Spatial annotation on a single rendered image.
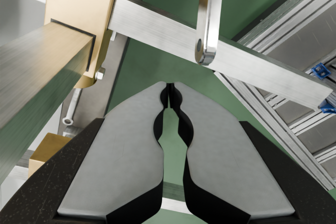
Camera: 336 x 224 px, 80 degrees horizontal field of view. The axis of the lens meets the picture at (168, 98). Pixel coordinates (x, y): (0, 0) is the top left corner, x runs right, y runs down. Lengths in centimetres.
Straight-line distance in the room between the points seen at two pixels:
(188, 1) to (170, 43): 83
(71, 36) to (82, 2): 3
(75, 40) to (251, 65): 17
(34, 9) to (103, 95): 20
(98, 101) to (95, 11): 23
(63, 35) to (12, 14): 31
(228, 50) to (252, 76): 4
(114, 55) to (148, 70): 78
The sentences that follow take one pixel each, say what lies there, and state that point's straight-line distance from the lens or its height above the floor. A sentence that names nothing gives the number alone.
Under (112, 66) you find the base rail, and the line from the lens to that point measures 35.
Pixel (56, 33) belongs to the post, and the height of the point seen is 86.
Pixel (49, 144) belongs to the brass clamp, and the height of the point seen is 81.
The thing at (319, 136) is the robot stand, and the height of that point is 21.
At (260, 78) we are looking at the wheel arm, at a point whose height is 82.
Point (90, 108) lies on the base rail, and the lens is 41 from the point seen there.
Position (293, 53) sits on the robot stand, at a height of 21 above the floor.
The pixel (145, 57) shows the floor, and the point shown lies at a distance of 109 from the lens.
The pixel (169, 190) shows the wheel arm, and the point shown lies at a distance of 37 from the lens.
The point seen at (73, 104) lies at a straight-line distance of 41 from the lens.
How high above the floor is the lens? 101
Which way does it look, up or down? 57 degrees down
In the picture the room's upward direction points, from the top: 178 degrees clockwise
